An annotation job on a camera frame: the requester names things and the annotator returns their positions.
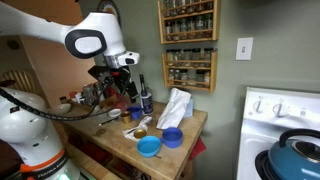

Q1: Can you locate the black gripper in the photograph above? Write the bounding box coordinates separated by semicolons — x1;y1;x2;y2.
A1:
107;65;139;104

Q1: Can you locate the clear ziploc bag pink zip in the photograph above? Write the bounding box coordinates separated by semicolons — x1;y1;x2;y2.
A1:
98;87;132;116

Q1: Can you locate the white kitchen stove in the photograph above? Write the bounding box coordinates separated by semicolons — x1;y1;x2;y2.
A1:
236;86;320;180

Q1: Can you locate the wooden spice tray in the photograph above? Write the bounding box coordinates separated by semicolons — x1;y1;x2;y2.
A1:
71;94;118;114

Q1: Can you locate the small translucent white bowl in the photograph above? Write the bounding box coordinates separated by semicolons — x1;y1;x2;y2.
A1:
108;108;122;119

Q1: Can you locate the small blue cup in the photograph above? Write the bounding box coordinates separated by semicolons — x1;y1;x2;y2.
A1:
127;105;143;121

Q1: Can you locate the dark bottle white label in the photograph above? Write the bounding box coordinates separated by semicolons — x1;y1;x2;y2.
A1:
138;73;155;116

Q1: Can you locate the yellow gold cup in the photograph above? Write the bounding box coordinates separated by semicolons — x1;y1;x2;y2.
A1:
120;111;133;125

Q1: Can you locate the tall clear seasoning jar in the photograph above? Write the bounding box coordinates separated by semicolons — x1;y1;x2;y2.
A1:
82;83;99;107

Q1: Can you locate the white crumpled napkin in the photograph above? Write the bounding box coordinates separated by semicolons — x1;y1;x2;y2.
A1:
122;115;154;143

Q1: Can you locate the flat brass lid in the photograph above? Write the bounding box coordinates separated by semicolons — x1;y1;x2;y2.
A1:
133;128;148;140

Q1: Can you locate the glass spice jar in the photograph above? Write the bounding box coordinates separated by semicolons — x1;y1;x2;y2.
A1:
182;0;192;14
165;21;174;42
203;47;214;69
191;48;202;68
167;69;176;85
164;0;174;16
191;0;203;14
180;18;189;40
203;0;214;11
182;48;193;68
203;70;212;88
204;13;214;38
180;69;189;86
172;20;182;42
166;49;175;67
195;14;205;39
174;69;182;86
187;17;197;39
195;69;205;88
173;49;183;67
173;0;183;15

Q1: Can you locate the white crumpled cloth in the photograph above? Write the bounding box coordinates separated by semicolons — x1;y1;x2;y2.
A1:
156;87;193;131

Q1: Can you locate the light blue plastic bowl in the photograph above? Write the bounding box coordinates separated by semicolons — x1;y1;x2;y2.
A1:
136;135;163;159

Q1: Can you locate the white ceramic bowl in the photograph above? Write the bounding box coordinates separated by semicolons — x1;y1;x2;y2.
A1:
49;103;73;116

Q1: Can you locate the dark blue measuring cup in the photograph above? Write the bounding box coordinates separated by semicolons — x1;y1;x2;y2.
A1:
161;127;184;149

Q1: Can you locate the light blue cloth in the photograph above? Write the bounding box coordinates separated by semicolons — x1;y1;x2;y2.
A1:
184;96;194;118

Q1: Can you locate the wooden butcher block cart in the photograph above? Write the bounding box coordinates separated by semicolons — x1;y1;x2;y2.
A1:
59;94;208;180

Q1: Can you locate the wooden spice rack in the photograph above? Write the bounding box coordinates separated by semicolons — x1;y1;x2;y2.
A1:
162;49;218;93
157;0;221;45

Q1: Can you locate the red cloth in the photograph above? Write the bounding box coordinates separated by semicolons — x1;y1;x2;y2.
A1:
189;136;208;162

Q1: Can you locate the wooden chair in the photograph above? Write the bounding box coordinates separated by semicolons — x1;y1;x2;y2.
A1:
0;69;36;95

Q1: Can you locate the white stove knob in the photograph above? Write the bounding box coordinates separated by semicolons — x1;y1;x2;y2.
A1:
252;99;265;114
272;102;290;118

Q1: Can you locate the black stove burner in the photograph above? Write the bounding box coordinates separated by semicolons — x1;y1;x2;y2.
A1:
254;149;278;180

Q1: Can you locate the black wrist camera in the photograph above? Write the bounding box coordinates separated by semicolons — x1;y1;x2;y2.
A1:
88;65;114;88

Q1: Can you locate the patterned decorative wall plate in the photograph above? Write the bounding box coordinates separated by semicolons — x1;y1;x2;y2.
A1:
96;0;122;17

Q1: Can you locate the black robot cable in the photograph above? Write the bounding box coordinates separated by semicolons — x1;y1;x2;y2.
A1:
0;76;133;122

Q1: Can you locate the white light switch plate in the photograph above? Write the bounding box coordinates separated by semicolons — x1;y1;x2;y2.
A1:
235;37;254;61

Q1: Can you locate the blue kettle black handle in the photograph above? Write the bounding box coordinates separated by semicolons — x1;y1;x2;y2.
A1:
268;128;320;180

